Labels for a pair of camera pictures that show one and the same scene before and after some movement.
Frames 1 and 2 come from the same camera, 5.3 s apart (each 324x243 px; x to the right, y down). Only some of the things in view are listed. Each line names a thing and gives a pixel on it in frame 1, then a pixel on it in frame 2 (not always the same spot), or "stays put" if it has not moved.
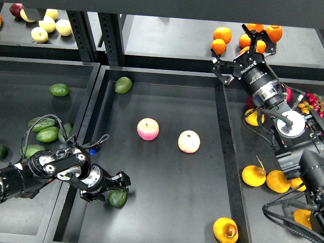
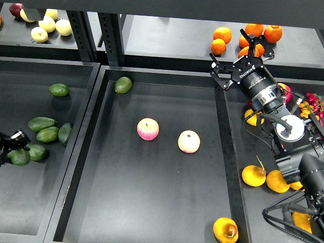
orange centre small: x=244 y=41 stays put
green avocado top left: x=59 y=89 stays put
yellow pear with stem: x=225 y=230 stays put
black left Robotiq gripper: x=98 y=180 -> x=18 y=141
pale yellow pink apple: x=189 y=141 stays put
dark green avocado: x=117 y=198 -> x=19 y=157
